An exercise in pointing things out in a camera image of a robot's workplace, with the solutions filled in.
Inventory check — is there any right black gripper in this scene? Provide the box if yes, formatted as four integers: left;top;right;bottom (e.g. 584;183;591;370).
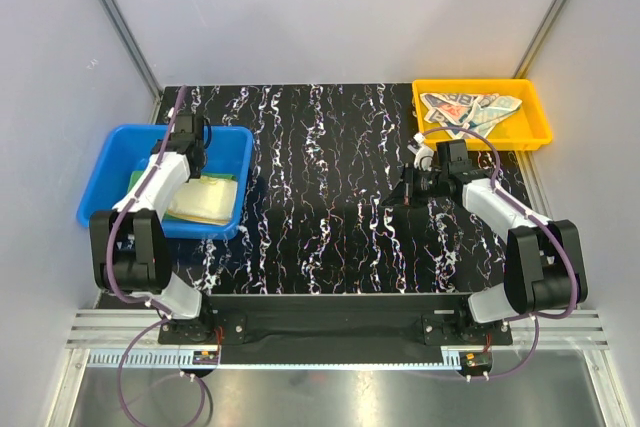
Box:
381;163;448;209

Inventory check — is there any lime green patterned towel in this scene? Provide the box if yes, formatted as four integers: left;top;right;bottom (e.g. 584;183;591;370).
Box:
167;175;238;225

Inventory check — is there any green microfiber towel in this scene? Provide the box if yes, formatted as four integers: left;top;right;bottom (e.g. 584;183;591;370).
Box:
128;171;236;223

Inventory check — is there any blue red patterned towel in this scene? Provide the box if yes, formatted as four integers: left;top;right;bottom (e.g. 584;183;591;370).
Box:
419;93;522;137

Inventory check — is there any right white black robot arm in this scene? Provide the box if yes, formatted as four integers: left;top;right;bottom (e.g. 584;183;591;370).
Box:
382;140;589;344

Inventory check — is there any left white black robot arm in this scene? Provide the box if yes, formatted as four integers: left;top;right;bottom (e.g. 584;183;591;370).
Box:
89;114;216;343

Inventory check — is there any blue plastic bin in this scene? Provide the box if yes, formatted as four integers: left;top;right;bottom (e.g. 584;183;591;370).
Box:
76;124;253;240

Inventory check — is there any yellow plastic tray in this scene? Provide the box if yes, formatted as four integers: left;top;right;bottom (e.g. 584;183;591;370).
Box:
412;79;553;151

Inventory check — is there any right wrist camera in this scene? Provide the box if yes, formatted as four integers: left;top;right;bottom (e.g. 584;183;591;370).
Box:
413;139;472;174

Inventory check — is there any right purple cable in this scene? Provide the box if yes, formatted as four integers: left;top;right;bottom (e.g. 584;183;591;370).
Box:
414;127;585;382

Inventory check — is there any purple cable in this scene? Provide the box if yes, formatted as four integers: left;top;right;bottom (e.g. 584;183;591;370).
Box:
102;85;214;423
414;127;585;382

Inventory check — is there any left aluminium frame post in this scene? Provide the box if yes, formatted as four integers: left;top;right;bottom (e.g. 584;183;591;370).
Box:
98;0;163;104

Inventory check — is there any aluminium frame post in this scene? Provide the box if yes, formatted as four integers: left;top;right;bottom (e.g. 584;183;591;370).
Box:
513;0;570;79
98;0;163;104

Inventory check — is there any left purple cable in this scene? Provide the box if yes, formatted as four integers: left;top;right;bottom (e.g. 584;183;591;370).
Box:
102;85;214;423

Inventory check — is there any slotted cable duct rail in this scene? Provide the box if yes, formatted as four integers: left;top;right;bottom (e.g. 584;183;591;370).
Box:
89;344;462;370

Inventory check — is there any right aluminium frame post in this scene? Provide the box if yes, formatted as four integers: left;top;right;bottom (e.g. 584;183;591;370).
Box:
513;0;570;79

